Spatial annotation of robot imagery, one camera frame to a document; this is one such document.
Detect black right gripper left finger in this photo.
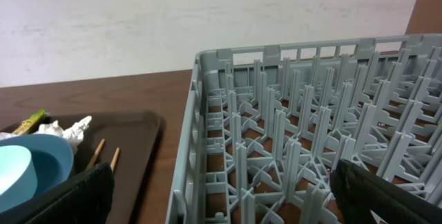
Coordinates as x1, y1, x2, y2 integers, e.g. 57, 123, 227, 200
1, 163, 115, 224

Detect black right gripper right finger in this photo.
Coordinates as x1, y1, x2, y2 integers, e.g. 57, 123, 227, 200
330, 159, 441, 223

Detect white tissue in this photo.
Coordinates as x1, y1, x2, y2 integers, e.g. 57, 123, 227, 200
1, 115, 92, 153

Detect blue plate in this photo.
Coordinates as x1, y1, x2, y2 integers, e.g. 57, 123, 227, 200
1, 134, 74, 212

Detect green yellow snack wrapper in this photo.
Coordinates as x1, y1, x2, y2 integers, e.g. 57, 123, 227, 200
12, 109, 46, 136

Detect grey dishwasher rack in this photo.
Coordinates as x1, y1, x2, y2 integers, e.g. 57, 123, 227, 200
166, 34, 441, 223

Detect dark brown serving tray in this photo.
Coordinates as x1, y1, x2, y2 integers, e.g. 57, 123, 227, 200
67, 111, 162, 223

